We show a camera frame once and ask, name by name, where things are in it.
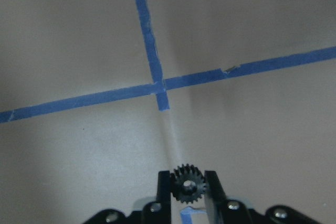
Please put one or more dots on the small black gear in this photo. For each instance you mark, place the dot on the small black gear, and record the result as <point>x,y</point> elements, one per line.
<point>188,184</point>

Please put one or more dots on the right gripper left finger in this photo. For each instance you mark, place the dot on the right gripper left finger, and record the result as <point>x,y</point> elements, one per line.
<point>163,197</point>

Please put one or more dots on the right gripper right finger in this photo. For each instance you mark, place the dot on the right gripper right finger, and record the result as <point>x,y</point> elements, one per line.
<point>215,197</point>

